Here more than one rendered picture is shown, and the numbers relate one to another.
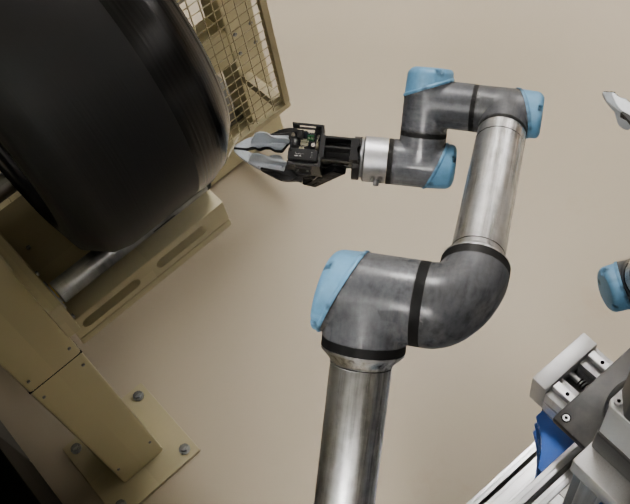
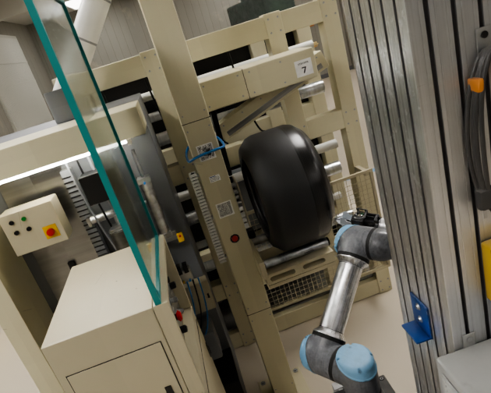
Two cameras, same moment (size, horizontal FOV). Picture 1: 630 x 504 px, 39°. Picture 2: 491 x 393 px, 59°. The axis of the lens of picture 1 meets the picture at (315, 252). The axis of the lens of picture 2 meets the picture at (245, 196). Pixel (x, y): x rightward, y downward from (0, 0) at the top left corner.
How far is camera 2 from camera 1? 92 cm
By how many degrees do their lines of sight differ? 42
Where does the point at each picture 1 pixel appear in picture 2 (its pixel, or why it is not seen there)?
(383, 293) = (358, 231)
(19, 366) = (246, 299)
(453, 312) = (382, 239)
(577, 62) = not seen: outside the picture
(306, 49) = not seen: hidden behind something
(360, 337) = (347, 247)
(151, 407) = (298, 376)
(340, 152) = (372, 220)
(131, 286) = (291, 273)
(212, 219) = (328, 256)
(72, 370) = (265, 314)
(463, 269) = not seen: hidden behind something
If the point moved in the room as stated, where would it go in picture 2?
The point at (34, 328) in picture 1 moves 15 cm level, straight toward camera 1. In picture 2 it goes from (255, 283) to (263, 298)
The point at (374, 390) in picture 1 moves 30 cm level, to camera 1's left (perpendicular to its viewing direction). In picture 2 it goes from (351, 270) to (270, 276)
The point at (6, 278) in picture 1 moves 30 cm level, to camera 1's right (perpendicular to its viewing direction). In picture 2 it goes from (250, 254) to (309, 249)
